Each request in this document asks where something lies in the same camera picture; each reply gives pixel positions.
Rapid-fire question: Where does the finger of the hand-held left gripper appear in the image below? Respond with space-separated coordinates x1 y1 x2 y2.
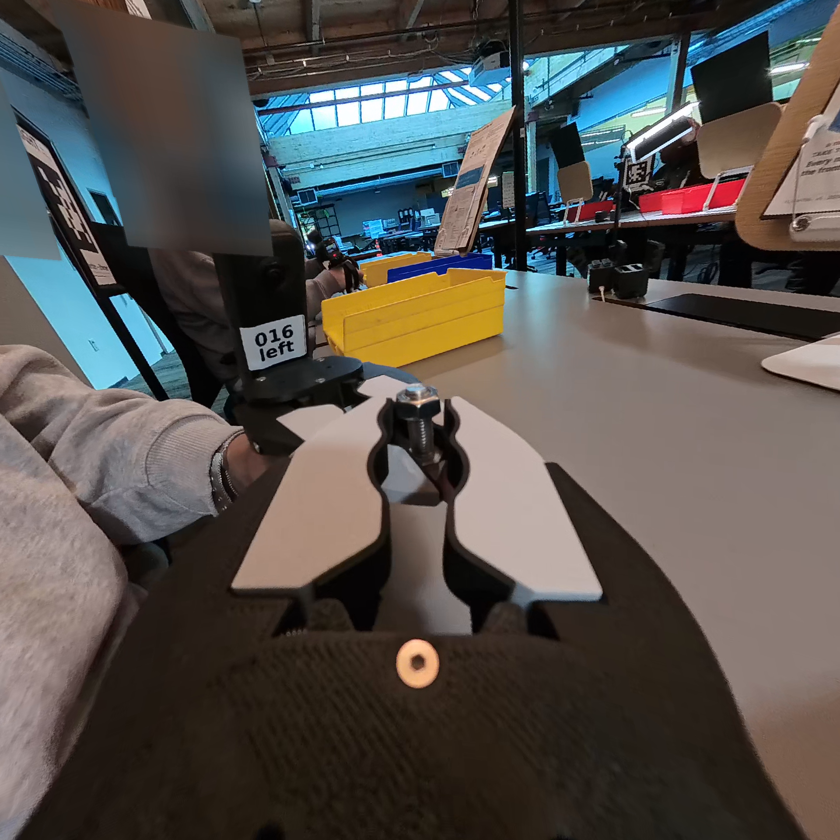
354 375 404 411
276 402 444 508

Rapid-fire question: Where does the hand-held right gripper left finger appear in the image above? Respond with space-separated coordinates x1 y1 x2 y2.
230 394 396 603

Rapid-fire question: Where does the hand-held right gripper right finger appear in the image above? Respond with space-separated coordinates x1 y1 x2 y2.
441 395 605 603

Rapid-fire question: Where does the metal hex nut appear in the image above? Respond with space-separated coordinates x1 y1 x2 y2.
392 395 444 427

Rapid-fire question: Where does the metal bolt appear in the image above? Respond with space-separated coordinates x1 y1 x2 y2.
400 384 450 470

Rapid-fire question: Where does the person's left forearm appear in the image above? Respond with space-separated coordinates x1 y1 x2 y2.
0 344 244 546

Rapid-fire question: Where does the grey desk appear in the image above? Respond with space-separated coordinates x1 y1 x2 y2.
315 269 840 840

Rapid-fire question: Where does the black desk mat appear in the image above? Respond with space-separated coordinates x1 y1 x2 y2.
646 293 840 342

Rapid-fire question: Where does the desk lamp light bar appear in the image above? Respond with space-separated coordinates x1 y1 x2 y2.
623 101 700 161

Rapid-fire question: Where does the person's left hand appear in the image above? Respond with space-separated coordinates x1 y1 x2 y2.
220 428 293 503

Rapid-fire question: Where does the yellow plastic bin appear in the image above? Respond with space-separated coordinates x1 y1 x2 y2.
360 251 434 288
322 268 508 368

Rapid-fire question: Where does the silver wristwatch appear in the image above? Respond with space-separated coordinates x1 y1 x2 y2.
209 430 245 514

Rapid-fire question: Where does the black office chair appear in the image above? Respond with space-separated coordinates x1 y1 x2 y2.
125 246 231 411

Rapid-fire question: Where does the blue plastic bin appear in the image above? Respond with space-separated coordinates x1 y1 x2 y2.
387 252 494 284

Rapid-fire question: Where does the brown cardboard instruction board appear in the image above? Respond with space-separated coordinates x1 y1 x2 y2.
433 105 516 257

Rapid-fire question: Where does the framed marker poster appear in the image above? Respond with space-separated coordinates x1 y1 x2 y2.
13 108 170 403

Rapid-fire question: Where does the red plastic bin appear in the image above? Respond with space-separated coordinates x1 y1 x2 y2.
659 178 747 215
566 192 664 223

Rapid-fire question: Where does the small pale document board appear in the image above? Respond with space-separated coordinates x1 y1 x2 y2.
558 161 593 204

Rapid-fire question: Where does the black pillar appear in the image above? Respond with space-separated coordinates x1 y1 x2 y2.
508 0 531 271

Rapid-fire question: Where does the person's grey sweatshirt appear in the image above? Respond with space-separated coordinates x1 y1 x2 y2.
0 420 152 840

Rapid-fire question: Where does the white ceiling projector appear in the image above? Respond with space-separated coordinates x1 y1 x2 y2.
469 41 511 86

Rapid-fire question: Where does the white document stand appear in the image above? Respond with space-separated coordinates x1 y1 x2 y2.
761 115 840 393

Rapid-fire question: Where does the wooden table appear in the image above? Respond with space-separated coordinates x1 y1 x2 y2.
479 210 739 231

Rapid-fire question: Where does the large pale document board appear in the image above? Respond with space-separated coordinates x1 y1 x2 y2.
697 101 782 179

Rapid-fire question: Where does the printed instruction sheet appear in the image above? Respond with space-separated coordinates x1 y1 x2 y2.
761 98 840 221

